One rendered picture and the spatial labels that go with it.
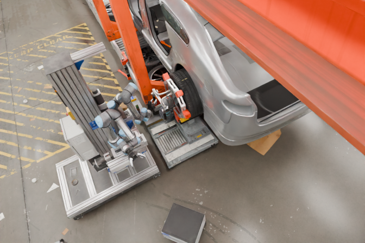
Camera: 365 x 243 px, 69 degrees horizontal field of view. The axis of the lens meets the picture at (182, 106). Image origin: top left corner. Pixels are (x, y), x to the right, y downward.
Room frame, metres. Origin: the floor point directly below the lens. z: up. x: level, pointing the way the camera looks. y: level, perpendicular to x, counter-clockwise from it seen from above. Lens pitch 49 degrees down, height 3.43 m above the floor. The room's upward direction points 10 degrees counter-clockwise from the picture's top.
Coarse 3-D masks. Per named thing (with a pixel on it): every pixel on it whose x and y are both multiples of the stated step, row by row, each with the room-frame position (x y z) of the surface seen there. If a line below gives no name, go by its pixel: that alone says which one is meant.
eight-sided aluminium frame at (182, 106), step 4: (168, 80) 2.46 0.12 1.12; (164, 84) 2.59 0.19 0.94; (168, 84) 2.42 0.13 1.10; (172, 84) 2.41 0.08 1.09; (168, 88) 2.60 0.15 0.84; (172, 88) 2.31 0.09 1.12; (176, 88) 2.30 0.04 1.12; (176, 96) 2.22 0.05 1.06; (176, 104) 2.48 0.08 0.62; (180, 104) 2.14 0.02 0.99; (184, 104) 2.15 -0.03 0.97; (180, 108) 2.15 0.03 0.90; (184, 108) 2.14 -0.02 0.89; (176, 112) 2.35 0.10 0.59; (180, 112) 2.32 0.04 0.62; (180, 116) 2.20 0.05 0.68
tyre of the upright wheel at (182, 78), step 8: (176, 72) 2.56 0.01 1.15; (184, 72) 2.50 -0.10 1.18; (176, 80) 2.39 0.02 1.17; (184, 80) 2.36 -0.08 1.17; (192, 80) 2.35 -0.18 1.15; (184, 88) 2.26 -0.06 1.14; (192, 88) 2.25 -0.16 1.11; (184, 96) 2.19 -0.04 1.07; (192, 96) 2.19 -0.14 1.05; (192, 104) 2.13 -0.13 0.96; (200, 104) 2.15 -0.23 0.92; (192, 112) 2.10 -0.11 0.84; (200, 112) 2.16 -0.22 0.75
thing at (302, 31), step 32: (192, 0) 0.82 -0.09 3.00; (224, 0) 0.79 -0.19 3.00; (256, 0) 0.69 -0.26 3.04; (288, 0) 0.58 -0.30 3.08; (320, 0) 0.50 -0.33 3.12; (352, 0) 0.33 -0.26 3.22; (224, 32) 0.63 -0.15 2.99; (256, 32) 0.59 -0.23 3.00; (288, 32) 0.56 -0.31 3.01; (320, 32) 0.47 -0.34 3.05; (352, 32) 0.41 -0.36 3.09; (288, 64) 0.45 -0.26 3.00; (320, 64) 0.43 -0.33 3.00; (352, 64) 0.38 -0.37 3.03; (320, 96) 0.34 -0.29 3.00; (352, 96) 0.32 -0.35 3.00; (352, 128) 0.25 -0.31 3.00
